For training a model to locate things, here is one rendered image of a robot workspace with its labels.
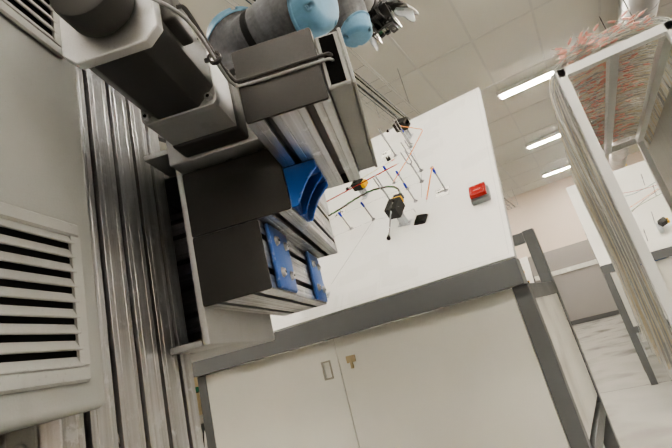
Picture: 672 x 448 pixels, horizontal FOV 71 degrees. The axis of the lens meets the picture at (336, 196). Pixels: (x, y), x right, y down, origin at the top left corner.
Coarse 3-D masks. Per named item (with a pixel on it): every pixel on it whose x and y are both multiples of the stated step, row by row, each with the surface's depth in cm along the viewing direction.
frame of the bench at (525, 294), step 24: (528, 288) 118; (552, 288) 156; (528, 312) 117; (576, 336) 163; (552, 360) 113; (552, 384) 112; (576, 408) 111; (600, 408) 146; (576, 432) 108; (600, 432) 128
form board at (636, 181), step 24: (624, 168) 422; (648, 168) 408; (576, 192) 433; (624, 192) 403; (648, 192) 390; (648, 216) 373; (600, 240) 381; (648, 240) 358; (600, 264) 365; (624, 312) 347
